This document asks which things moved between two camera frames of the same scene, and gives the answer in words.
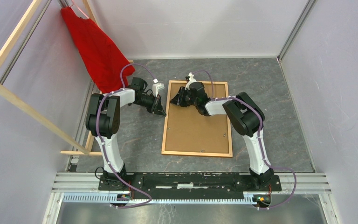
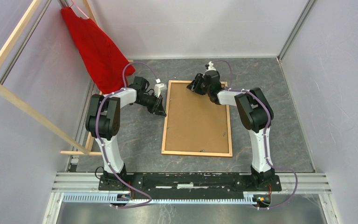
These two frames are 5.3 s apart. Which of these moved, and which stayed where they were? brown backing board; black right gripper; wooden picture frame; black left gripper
Moved: black right gripper
Stayed: wooden picture frame; black left gripper; brown backing board
